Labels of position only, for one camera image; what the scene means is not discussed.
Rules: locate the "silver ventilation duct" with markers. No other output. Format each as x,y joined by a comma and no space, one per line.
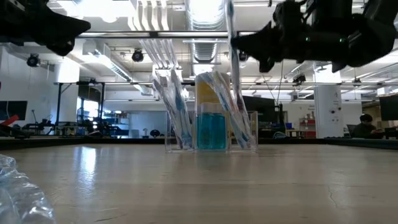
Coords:
205,18

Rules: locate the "white pillar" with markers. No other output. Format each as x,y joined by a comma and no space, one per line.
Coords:
328,109

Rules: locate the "black monitor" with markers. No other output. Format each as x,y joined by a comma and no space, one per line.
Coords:
264,105
390,107
12,107

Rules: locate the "clear acrylic organizer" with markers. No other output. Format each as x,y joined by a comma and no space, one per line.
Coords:
253,130

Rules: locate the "orange white toothbrush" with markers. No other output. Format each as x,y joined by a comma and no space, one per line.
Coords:
228,109

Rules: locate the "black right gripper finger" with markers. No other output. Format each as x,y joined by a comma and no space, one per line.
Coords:
261,37
261,52

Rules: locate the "blue mouthwash bottle white cap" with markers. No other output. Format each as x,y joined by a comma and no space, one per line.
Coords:
219,130
203,130

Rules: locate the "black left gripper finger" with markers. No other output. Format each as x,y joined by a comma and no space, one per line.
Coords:
65,32
65,21

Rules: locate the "red shelf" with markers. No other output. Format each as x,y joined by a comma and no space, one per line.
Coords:
308,132

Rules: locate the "rig light bar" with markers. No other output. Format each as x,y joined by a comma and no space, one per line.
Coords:
186,34

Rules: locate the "person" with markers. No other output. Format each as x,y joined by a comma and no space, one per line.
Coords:
367,129

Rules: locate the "red bar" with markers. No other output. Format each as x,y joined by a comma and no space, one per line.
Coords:
9,120

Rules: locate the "yellow canister white lid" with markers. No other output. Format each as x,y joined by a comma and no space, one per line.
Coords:
203,93

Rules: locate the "grey office chair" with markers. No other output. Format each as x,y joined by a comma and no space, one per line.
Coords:
348,130

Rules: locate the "black background rig frame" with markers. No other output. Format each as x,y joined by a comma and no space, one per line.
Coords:
102,102

